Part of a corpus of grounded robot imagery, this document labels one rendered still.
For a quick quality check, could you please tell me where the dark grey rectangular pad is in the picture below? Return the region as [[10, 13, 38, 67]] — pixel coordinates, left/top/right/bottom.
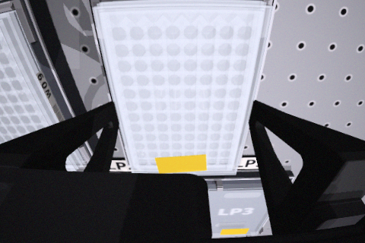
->
[[200, 171, 295, 191]]

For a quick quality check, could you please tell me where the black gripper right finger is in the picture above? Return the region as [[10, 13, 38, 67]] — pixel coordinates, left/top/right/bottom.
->
[[249, 100, 365, 235]]

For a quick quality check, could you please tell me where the grey perforated base plate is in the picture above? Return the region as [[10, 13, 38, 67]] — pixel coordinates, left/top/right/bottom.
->
[[46, 0, 365, 183]]

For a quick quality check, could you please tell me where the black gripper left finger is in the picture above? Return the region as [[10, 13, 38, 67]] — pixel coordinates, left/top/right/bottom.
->
[[0, 101, 119, 172]]

